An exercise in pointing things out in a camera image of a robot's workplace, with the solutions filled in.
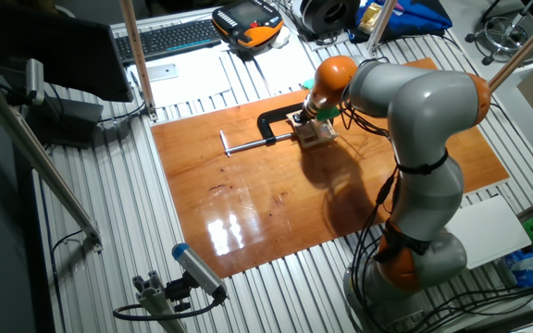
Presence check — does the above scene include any white paper sheet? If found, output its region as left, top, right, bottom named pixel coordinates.
left=127, top=53, right=233, bottom=110
left=247, top=34, right=323, bottom=92

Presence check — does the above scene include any white flat board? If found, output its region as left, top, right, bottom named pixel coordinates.
left=444, top=193, right=533, bottom=271

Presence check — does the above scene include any black computer keyboard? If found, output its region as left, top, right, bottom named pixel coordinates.
left=114, top=18, right=224, bottom=65

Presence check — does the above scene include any dark metal bar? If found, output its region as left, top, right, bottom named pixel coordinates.
left=453, top=316, right=533, bottom=333

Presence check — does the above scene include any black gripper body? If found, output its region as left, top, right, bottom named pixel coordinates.
left=292, top=108, right=317, bottom=124

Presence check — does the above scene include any black metal C-clamp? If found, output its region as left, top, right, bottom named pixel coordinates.
left=218, top=101, right=328, bottom=157

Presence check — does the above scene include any yellow packet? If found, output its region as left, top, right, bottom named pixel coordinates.
left=358, top=2, right=383, bottom=34

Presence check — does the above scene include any black camera bracket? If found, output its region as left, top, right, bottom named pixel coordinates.
left=164, top=272, right=194, bottom=314

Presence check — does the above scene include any miniature wooden window frame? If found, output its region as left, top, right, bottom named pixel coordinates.
left=285, top=110, right=341, bottom=149

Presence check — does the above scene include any aluminium profile stand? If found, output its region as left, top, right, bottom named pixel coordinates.
left=131, top=270, right=188, bottom=333

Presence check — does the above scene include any black equipment box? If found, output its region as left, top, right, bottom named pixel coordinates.
left=28, top=94, right=105, bottom=150

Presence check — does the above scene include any black camera cable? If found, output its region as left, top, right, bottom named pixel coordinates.
left=112, top=295, right=224, bottom=323

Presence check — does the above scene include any glossy wooden board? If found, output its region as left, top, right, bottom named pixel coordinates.
left=150, top=57, right=512, bottom=280

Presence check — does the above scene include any orange and black teach pendant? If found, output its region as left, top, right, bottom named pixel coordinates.
left=211, top=0, right=285, bottom=52

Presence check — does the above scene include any blue tissue packet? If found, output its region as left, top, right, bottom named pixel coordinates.
left=502, top=248, right=533, bottom=289

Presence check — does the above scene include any grey depth camera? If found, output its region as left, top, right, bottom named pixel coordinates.
left=24, top=57, right=46, bottom=106

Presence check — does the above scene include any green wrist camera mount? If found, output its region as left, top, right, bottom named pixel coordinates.
left=301, top=77, right=341, bottom=123

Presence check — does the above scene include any diagonal aluminium bar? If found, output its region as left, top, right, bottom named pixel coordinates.
left=0, top=62, right=105, bottom=253

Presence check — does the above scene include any metal stool base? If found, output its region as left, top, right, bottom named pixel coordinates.
left=464, top=0, right=533, bottom=67

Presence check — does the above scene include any silver smartphone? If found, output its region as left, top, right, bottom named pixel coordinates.
left=145, top=63, right=180, bottom=83

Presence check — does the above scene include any black filament spool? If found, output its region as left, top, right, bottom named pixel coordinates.
left=299, top=0, right=363, bottom=42

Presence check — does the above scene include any black computer monitor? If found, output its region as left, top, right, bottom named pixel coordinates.
left=0, top=0, right=134, bottom=104

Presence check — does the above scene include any wooden frame post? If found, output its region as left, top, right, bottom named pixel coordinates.
left=366, top=0, right=398, bottom=51
left=118, top=0, right=159, bottom=122
left=488, top=2, right=533, bottom=93

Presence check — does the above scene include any silver camera with blue cap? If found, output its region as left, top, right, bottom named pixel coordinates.
left=171, top=242, right=229, bottom=302

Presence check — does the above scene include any blue cloth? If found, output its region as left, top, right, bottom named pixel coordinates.
left=349, top=0, right=453, bottom=43

